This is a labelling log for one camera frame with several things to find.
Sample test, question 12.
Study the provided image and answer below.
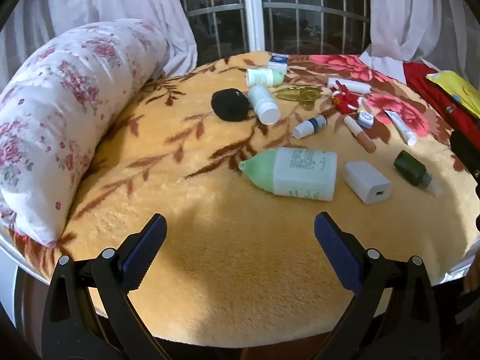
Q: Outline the white squeeze tube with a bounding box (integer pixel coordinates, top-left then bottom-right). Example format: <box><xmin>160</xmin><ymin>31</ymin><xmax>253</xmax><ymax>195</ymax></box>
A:
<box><xmin>383</xmin><ymin>110</ymin><xmax>418</xmax><ymax>147</ymax></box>

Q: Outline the dark green dropper bottle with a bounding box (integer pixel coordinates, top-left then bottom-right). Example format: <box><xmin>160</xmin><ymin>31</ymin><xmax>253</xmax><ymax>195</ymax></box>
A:
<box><xmin>393</xmin><ymin>150</ymin><xmax>442</xmax><ymax>197</ymax></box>

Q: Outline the floral orange plush blanket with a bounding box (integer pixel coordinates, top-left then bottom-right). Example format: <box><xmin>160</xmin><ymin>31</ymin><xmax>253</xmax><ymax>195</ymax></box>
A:
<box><xmin>11</xmin><ymin>50</ymin><xmax>480</xmax><ymax>349</ymax></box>

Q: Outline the white capped pale green bottle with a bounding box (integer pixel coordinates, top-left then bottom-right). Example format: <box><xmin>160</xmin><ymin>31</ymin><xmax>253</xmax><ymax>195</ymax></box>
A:
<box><xmin>247</xmin><ymin>84</ymin><xmax>282</xmax><ymax>125</ymax></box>

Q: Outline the beige lip gloss tube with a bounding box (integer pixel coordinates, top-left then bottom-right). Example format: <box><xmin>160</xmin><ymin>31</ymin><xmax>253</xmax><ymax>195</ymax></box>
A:
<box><xmin>343</xmin><ymin>115</ymin><xmax>377</xmax><ymax>154</ymax></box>

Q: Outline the white charger plug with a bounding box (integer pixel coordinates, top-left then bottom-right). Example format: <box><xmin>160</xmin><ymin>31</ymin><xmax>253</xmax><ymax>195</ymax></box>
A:
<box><xmin>341</xmin><ymin>160</ymin><xmax>393</xmax><ymax>205</ymax></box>

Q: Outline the white cylindrical tube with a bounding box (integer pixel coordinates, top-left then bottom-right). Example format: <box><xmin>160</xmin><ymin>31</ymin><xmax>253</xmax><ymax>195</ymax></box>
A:
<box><xmin>327</xmin><ymin>77</ymin><xmax>372</xmax><ymax>94</ymax></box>

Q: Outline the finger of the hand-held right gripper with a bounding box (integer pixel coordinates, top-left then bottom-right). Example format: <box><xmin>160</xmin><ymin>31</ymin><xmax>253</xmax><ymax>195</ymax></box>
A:
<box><xmin>449</xmin><ymin>130</ymin><xmax>480</xmax><ymax>182</ymax></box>

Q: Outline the clear yellow hair clip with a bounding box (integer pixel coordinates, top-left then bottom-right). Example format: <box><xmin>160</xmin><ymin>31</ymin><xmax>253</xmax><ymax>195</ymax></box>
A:
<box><xmin>277</xmin><ymin>86</ymin><xmax>322</xmax><ymax>107</ymax></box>

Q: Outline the blue and white small box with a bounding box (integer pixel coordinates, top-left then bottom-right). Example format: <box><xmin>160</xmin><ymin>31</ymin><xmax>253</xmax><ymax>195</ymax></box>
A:
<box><xmin>269</xmin><ymin>53</ymin><xmax>289</xmax><ymax>74</ymax></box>

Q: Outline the red cloth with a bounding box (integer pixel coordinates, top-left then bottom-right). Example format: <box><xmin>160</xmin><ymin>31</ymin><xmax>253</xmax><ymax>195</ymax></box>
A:
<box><xmin>403</xmin><ymin>62</ymin><xmax>480</xmax><ymax>151</ymax></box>

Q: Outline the white framed barred window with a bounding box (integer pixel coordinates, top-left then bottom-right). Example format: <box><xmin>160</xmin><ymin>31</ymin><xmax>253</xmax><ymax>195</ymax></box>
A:
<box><xmin>170</xmin><ymin>0</ymin><xmax>372</xmax><ymax>55</ymax></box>

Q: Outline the red white pipe cleaner ornament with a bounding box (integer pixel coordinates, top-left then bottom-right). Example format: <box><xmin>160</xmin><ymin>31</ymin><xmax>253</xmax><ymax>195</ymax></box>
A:
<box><xmin>329</xmin><ymin>81</ymin><xmax>364</xmax><ymax>115</ymax></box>

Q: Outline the yellow plastic package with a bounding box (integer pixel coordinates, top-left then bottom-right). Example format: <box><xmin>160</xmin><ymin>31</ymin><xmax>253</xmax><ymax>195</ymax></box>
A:
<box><xmin>425</xmin><ymin>70</ymin><xmax>480</xmax><ymax>119</ymax></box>

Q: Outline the small white blue-labelled bottle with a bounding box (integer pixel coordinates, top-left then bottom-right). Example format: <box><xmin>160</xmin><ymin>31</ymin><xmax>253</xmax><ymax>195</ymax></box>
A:
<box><xmin>292</xmin><ymin>115</ymin><xmax>328</xmax><ymax>140</ymax></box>

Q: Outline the large green capped bottle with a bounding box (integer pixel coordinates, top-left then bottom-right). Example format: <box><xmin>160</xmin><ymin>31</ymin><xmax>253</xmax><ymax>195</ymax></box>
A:
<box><xmin>238</xmin><ymin>147</ymin><xmax>338</xmax><ymax>202</ymax></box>

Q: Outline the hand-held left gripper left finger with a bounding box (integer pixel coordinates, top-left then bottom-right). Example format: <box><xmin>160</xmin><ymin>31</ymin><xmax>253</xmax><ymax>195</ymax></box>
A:
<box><xmin>41</xmin><ymin>213</ymin><xmax>169</xmax><ymax>360</ymax></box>

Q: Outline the pink floral white pillow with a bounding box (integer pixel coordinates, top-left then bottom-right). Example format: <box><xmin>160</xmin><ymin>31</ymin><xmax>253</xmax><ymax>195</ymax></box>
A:
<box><xmin>0</xmin><ymin>19</ymin><xmax>171</xmax><ymax>248</ymax></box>

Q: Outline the black round pouch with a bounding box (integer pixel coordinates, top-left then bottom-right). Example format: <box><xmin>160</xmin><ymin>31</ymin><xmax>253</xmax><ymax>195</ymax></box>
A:
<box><xmin>211</xmin><ymin>88</ymin><xmax>251</xmax><ymax>122</ymax></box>

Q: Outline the small green capped bottle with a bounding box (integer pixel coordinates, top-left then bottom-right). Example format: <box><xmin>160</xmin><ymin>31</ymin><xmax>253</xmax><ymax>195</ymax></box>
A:
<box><xmin>245</xmin><ymin>68</ymin><xmax>284</xmax><ymax>88</ymax></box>

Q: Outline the sheer white curtain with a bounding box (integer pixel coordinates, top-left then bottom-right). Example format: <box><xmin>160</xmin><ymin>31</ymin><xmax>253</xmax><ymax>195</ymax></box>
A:
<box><xmin>0</xmin><ymin>0</ymin><xmax>198</xmax><ymax>79</ymax></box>
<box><xmin>360</xmin><ymin>0</ymin><xmax>480</xmax><ymax>72</ymax></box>

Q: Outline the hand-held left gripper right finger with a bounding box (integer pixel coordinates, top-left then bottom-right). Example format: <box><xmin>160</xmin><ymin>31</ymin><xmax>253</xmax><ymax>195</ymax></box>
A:
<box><xmin>313</xmin><ymin>212</ymin><xmax>441</xmax><ymax>360</ymax></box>

